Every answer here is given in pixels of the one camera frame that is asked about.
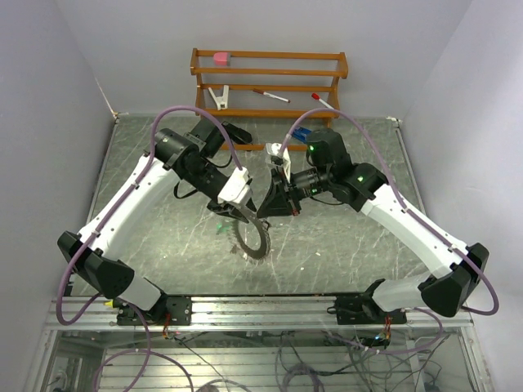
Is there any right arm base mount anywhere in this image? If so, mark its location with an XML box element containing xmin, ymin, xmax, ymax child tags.
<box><xmin>326</xmin><ymin>278</ymin><xmax>407</xmax><ymax>325</ymax></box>

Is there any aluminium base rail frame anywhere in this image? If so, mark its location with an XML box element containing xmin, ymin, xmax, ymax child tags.
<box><xmin>44</xmin><ymin>296</ymin><xmax>473</xmax><ymax>332</ymax></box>

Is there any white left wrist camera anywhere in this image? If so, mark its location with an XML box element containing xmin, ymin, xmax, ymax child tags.
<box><xmin>217</xmin><ymin>167</ymin><xmax>253</xmax><ymax>206</ymax></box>

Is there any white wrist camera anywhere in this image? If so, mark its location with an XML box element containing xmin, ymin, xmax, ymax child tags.
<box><xmin>265</xmin><ymin>143</ymin><xmax>291</xmax><ymax>184</ymax></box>
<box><xmin>217</xmin><ymin>167</ymin><xmax>253</xmax><ymax>206</ymax></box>

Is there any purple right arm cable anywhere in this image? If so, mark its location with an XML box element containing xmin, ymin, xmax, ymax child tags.
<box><xmin>281</xmin><ymin>108</ymin><xmax>500</xmax><ymax>315</ymax></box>

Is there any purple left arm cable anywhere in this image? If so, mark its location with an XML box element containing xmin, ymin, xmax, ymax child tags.
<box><xmin>56</xmin><ymin>105</ymin><xmax>248</xmax><ymax>327</ymax></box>

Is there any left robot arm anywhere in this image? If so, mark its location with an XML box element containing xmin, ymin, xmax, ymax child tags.
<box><xmin>57</xmin><ymin>118</ymin><xmax>256</xmax><ymax>324</ymax></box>

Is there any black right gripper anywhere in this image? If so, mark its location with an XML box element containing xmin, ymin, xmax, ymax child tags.
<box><xmin>257</xmin><ymin>165</ymin><xmax>333</xmax><ymax>217</ymax></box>

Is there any pink eraser block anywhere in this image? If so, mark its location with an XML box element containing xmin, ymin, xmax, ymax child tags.
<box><xmin>212</xmin><ymin>51</ymin><xmax>230</xmax><ymax>67</ymax></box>

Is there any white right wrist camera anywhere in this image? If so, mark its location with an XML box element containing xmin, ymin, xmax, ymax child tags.
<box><xmin>265</xmin><ymin>143</ymin><xmax>291</xmax><ymax>184</ymax></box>

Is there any white plastic clamp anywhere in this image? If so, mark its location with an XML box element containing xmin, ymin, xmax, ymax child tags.
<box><xmin>208</xmin><ymin>85</ymin><xmax>230</xmax><ymax>110</ymax></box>

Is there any black object on rack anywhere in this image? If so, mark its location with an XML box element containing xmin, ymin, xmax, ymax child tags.
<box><xmin>221</xmin><ymin>122</ymin><xmax>253</xmax><ymax>145</ymax></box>

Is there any purple cable loop below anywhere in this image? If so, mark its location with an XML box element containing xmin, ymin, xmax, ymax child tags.
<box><xmin>92</xmin><ymin>314</ymin><xmax>193</xmax><ymax>392</ymax></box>

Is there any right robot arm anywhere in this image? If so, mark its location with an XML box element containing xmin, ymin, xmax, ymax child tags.
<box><xmin>257</xmin><ymin>128</ymin><xmax>489</xmax><ymax>323</ymax></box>

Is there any red white marker pen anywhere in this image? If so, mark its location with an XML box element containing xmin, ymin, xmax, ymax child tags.
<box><xmin>253</xmin><ymin>88</ymin><xmax>291</xmax><ymax>104</ymax></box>

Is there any round metal keyring disc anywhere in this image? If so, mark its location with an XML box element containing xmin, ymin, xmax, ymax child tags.
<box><xmin>230</xmin><ymin>203</ymin><xmax>271</xmax><ymax>264</ymax></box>

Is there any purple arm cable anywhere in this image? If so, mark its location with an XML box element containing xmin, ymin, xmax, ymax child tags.
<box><xmin>281</xmin><ymin>108</ymin><xmax>500</xmax><ymax>315</ymax></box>
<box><xmin>56</xmin><ymin>105</ymin><xmax>248</xmax><ymax>327</ymax></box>

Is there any wooden shelf rack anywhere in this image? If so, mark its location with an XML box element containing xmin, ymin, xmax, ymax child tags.
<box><xmin>190</xmin><ymin>47</ymin><xmax>349</xmax><ymax>152</ymax></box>

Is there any blue stapler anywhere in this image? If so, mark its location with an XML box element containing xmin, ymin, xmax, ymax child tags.
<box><xmin>292</xmin><ymin>127</ymin><xmax>311</xmax><ymax>144</ymax></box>

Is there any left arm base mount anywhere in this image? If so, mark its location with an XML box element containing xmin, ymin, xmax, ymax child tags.
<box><xmin>112</xmin><ymin>294</ymin><xmax>193</xmax><ymax>327</ymax></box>

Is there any red capped white marker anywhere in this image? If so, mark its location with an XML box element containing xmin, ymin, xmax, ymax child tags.
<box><xmin>311</xmin><ymin>93</ymin><xmax>333</xmax><ymax>109</ymax></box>

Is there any green key tag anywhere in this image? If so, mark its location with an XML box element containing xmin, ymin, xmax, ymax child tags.
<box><xmin>217</xmin><ymin>222</ymin><xmax>230</xmax><ymax>234</ymax></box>

